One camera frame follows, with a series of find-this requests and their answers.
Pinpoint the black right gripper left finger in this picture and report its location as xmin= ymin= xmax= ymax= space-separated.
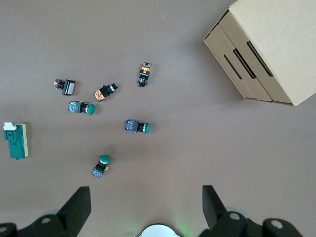
xmin=0 ymin=186 xmax=91 ymax=237

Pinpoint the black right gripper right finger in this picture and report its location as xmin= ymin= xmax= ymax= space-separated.
xmin=198 ymin=185 xmax=304 ymax=237

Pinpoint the green load switch white handle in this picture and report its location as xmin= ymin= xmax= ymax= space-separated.
xmin=3 ymin=122 xmax=30 ymax=160

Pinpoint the green mushroom push button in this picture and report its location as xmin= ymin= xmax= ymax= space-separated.
xmin=125 ymin=119 xmax=151 ymax=135
xmin=91 ymin=155 xmax=111 ymax=179
xmin=68 ymin=100 xmax=96 ymax=116

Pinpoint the black pink button component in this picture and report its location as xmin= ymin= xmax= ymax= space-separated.
xmin=54 ymin=79 xmax=76 ymax=96

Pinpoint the brown cardboard box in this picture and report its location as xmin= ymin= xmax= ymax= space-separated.
xmin=203 ymin=0 xmax=316 ymax=107

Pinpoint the black selector switch orange block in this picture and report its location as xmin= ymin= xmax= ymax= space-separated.
xmin=93 ymin=83 xmax=119 ymax=102

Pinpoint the black switch orange contact block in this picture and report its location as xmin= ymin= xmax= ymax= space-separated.
xmin=137 ymin=61 xmax=153 ymax=87

